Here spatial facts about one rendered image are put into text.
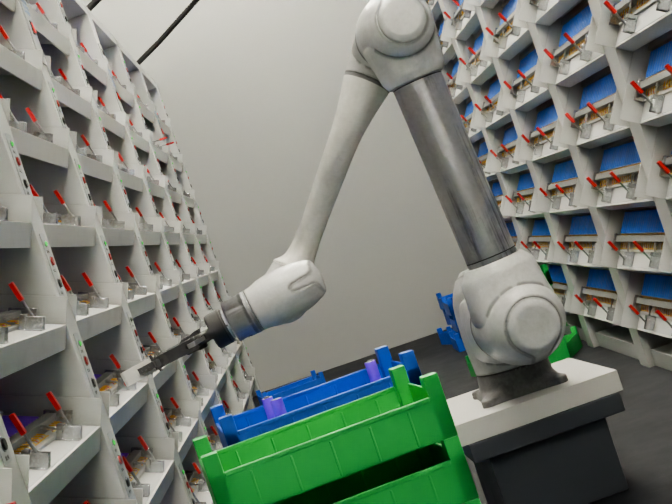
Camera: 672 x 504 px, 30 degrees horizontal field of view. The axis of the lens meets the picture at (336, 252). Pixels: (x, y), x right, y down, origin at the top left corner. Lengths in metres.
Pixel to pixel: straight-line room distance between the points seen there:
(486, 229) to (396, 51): 0.37
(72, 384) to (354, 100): 0.79
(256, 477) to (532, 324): 0.96
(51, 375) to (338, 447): 0.92
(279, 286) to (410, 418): 1.02
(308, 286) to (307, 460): 1.03
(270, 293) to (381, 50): 0.53
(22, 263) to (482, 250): 0.85
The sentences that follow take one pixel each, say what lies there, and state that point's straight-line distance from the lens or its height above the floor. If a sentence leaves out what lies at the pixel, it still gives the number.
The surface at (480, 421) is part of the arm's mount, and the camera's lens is 2.50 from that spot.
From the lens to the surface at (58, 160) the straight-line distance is 2.91.
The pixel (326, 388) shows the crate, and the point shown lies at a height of 0.45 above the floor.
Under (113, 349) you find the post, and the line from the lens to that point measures 3.01.
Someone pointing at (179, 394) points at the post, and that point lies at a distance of 3.71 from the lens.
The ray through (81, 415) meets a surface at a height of 0.51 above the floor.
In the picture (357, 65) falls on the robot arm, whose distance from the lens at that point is 2.56.
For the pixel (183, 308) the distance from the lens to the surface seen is 4.39.
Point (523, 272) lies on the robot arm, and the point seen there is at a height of 0.49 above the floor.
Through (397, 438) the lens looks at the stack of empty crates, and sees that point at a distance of 1.52.
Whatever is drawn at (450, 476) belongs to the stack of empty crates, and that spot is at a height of 0.36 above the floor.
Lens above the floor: 0.68
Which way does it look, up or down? 1 degrees down
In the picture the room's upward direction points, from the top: 19 degrees counter-clockwise
